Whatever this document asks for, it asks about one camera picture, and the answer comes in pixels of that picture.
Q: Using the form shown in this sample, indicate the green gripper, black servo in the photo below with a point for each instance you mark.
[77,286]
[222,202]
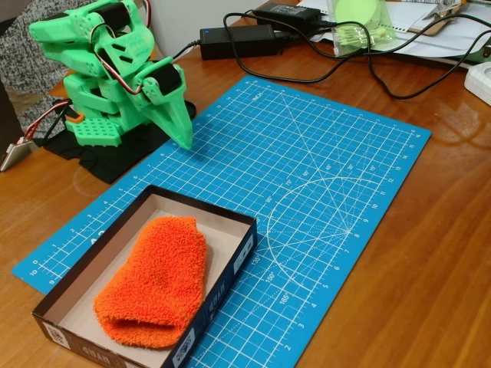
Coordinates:
[173,111]

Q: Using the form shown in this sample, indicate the green 3D-printed robot arm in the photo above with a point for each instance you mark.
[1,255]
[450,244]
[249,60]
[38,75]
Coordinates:
[92,134]

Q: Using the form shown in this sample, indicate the white paper sheets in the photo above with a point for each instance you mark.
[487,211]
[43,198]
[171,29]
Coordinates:
[441,48]

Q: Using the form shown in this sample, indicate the slim black power adapter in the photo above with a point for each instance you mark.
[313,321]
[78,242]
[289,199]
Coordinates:
[287,10]

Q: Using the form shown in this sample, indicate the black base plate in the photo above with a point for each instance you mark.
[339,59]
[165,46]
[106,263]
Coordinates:
[111,165]

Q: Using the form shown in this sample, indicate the cardboard box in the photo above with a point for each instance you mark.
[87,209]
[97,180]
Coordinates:
[69,306]

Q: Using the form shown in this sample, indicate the orange fuzzy sock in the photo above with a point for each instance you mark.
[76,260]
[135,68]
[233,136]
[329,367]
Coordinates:
[161,280]

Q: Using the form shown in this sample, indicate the large black power adapter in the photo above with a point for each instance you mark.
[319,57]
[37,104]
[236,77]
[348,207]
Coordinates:
[239,42]

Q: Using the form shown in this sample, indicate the blue cutting mat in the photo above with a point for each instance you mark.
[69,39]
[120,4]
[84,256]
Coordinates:
[326,153]

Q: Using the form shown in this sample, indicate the silver binder clip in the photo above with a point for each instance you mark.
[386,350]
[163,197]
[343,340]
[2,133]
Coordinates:
[443,9]

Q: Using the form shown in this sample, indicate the light green round sheet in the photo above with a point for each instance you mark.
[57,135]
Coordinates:
[354,9]

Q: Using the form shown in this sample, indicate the white plastic device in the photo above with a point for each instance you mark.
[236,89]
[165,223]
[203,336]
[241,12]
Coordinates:
[479,82]

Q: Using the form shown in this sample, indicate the grey patterned fabric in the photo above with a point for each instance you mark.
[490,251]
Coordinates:
[15,50]

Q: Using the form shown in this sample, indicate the green transparent plastic container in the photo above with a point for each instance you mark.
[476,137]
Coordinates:
[362,38]

